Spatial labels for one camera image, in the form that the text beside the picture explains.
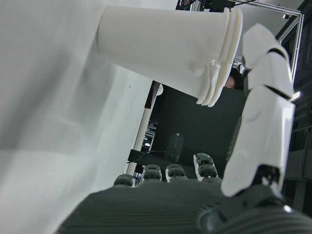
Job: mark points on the black Huawei monitor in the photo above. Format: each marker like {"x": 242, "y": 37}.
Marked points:
{"x": 200, "y": 117}

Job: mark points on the white paper cups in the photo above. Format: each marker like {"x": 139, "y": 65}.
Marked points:
{"x": 158, "y": 44}

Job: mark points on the white computer mouse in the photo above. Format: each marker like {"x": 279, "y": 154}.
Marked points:
{"x": 159, "y": 89}

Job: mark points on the person in dark shirt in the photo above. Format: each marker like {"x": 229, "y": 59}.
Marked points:
{"x": 235, "y": 79}

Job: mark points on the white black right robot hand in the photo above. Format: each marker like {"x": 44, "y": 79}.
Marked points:
{"x": 146, "y": 212}

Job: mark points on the black monitor stand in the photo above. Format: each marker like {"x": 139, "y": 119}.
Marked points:
{"x": 175, "y": 146}

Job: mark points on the aluminium camera mounting frame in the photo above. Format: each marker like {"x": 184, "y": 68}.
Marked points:
{"x": 298, "y": 36}

